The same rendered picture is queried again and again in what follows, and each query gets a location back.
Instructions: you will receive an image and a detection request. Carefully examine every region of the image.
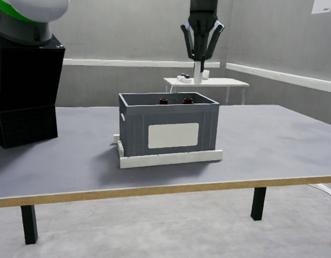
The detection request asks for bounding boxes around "grey plastic crate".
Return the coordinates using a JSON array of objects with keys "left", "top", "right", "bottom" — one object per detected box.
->
[{"left": 118, "top": 92, "right": 220, "bottom": 157}]

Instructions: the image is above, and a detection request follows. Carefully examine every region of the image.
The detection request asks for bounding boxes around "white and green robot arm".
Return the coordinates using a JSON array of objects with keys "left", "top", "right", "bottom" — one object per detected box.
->
[{"left": 0, "top": 0, "right": 70, "bottom": 46}]

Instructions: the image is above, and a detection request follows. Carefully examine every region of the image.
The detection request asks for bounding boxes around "brown bottle with green label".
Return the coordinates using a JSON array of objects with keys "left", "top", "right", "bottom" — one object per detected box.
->
[{"left": 183, "top": 98, "right": 193, "bottom": 104}]

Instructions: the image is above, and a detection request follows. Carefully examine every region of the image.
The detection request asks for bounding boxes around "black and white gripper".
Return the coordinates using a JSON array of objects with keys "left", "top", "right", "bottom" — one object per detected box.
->
[{"left": 180, "top": 0, "right": 224, "bottom": 84}]

